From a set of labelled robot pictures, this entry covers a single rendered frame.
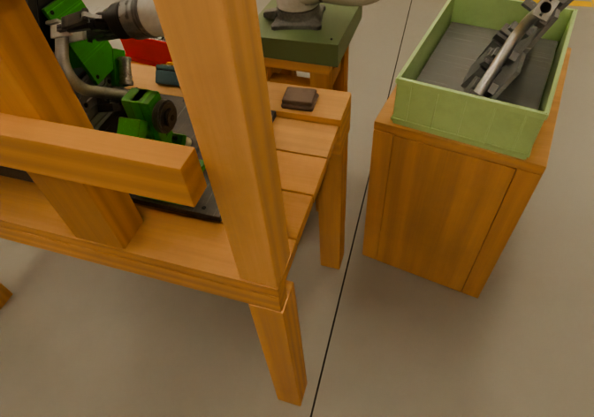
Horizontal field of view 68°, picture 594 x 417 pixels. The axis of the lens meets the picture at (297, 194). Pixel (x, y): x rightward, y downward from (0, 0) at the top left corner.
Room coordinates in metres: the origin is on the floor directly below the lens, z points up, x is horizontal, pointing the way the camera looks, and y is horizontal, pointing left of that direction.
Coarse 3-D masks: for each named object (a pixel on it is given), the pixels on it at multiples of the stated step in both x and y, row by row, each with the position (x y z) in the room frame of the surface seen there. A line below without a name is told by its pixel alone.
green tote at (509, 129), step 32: (448, 0) 1.52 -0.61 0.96; (480, 0) 1.53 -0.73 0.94; (512, 0) 1.48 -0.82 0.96; (416, 64) 1.22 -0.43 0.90; (416, 96) 1.05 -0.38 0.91; (448, 96) 1.00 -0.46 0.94; (480, 96) 0.96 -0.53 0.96; (544, 96) 1.04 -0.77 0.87; (416, 128) 1.04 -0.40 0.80; (448, 128) 0.99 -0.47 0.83; (480, 128) 0.94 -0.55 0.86; (512, 128) 0.90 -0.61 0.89
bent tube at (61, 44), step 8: (48, 24) 1.01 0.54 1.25; (56, 40) 0.99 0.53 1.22; (64, 40) 0.99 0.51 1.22; (56, 48) 0.97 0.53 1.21; (64, 48) 0.98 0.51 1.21; (56, 56) 0.96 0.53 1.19; (64, 56) 0.96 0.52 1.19; (64, 64) 0.95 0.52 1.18; (64, 72) 0.94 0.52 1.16; (72, 72) 0.95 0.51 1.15; (72, 80) 0.94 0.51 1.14; (80, 80) 0.95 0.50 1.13; (72, 88) 0.94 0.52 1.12; (80, 88) 0.94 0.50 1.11; (88, 88) 0.95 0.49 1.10; (96, 88) 0.97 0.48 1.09; (104, 88) 0.99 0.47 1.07; (112, 88) 1.01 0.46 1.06; (88, 96) 0.96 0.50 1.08; (96, 96) 0.97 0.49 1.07; (104, 96) 0.98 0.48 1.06; (112, 96) 1.00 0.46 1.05; (120, 96) 1.01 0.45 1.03
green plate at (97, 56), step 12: (60, 0) 1.09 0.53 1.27; (72, 0) 1.12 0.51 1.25; (48, 12) 1.04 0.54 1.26; (60, 12) 1.07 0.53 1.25; (72, 12) 1.10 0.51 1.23; (72, 48) 1.03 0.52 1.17; (84, 48) 1.06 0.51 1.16; (96, 48) 1.09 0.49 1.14; (108, 48) 1.12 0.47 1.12; (72, 60) 1.05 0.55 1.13; (84, 60) 1.03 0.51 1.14; (96, 60) 1.06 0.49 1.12; (108, 60) 1.09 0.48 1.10; (96, 72) 1.04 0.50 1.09; (108, 72) 1.07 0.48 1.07; (96, 84) 1.02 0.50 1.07
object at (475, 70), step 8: (560, 0) 1.15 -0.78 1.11; (568, 0) 1.14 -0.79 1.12; (560, 8) 1.14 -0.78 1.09; (520, 40) 1.21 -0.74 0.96; (528, 40) 1.14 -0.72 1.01; (520, 48) 1.14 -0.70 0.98; (472, 64) 1.25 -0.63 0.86; (472, 72) 1.16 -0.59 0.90; (480, 72) 1.13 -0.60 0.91; (464, 80) 1.16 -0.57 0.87
